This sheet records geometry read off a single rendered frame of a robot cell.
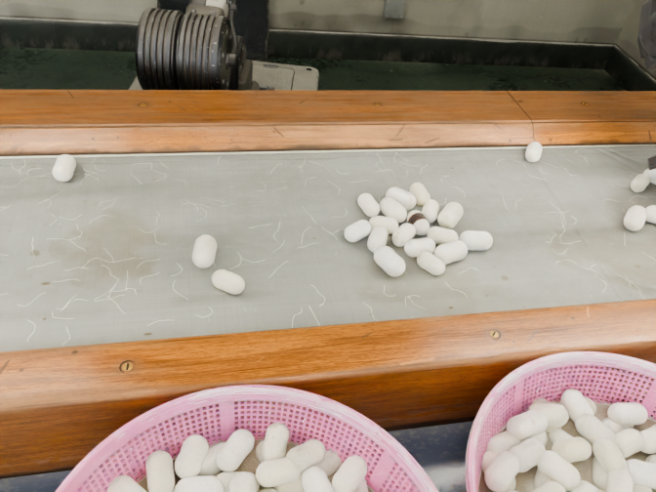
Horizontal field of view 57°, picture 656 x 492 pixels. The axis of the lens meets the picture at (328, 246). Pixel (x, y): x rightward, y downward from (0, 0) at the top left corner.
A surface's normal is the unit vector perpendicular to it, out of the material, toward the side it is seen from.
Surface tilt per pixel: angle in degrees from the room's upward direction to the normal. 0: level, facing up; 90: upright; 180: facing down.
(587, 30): 89
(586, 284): 0
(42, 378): 0
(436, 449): 0
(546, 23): 89
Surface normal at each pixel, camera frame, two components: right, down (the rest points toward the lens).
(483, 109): 0.11, -0.75
